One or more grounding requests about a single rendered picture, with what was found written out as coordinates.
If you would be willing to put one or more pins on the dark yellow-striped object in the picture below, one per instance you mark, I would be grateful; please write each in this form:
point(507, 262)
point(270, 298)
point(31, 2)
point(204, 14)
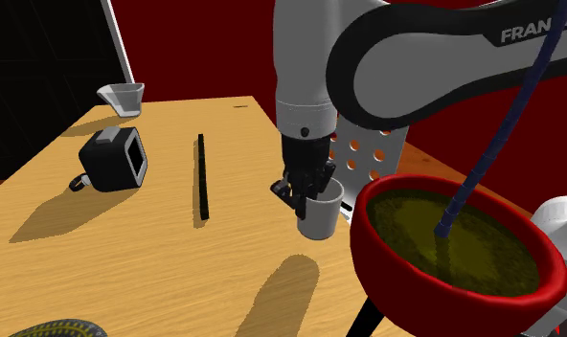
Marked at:
point(59, 329)

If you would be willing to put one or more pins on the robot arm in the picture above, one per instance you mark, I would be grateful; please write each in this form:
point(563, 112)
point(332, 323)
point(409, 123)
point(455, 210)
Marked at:
point(307, 60)

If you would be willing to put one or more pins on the dark window with white frame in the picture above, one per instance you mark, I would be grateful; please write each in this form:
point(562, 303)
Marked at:
point(40, 70)

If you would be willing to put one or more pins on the red bowl with soil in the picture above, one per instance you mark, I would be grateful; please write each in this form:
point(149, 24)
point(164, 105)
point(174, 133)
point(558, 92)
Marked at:
point(405, 289)

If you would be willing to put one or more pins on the dark blue ribbed stalk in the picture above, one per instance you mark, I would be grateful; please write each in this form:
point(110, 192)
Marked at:
point(507, 123)

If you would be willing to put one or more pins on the grey cup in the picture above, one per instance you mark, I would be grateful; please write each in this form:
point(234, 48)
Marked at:
point(322, 217)

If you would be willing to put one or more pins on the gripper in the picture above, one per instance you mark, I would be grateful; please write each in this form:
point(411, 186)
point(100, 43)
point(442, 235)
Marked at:
point(306, 156)

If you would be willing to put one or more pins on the black cube with grey button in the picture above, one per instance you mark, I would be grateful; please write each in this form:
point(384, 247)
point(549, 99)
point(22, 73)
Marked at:
point(107, 163)

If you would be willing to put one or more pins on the wooden table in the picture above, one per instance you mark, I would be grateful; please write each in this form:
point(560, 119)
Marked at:
point(124, 270)

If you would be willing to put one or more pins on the black bowl stand leg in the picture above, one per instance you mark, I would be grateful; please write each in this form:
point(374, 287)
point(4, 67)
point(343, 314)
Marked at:
point(365, 319)

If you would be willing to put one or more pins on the black slim stick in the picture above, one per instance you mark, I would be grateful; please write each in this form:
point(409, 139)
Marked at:
point(202, 182)

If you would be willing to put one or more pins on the grey metal grater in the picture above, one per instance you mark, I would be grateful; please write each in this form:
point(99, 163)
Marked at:
point(365, 140)

